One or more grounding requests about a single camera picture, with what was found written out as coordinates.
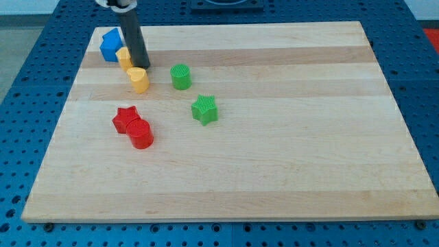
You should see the blue block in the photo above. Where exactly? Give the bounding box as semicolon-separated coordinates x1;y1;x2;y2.
99;28;123;62

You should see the white tool mount ring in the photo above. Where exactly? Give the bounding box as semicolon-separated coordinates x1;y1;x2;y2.
95;0;137;13

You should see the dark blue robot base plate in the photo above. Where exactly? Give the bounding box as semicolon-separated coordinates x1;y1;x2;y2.
188;0;264;12

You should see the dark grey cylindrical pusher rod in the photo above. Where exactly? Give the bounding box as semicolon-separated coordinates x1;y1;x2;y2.
118;4;150;69

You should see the red cylinder block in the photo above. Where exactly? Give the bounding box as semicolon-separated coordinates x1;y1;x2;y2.
126;119;154;149

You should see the red star block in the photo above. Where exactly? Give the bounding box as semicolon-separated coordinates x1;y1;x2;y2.
112;106;141;134

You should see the wooden board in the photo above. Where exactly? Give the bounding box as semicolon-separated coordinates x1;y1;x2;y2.
22;21;438;223

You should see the yellow hexagon block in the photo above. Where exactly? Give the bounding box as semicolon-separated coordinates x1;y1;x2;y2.
115;47;133;72

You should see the green cylinder block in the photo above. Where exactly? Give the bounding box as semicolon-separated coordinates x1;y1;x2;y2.
170;64;192;90

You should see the green star block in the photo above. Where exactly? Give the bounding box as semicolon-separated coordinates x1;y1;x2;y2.
191;95;218;126

